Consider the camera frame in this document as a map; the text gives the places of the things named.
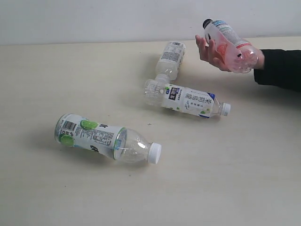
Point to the person's bare hand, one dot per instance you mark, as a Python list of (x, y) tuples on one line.
[(208, 53)]

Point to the pink drink bottle black cap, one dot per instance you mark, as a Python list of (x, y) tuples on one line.
[(238, 54)]

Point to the milky white drink bottle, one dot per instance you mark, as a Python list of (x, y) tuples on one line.
[(171, 59)]

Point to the jasmine tea bottle white cap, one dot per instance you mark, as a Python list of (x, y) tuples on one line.
[(184, 100)]

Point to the green lime label clear bottle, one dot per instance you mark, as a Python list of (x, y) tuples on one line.
[(118, 143)]

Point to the black sleeved forearm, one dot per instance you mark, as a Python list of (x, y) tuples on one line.
[(281, 68)]

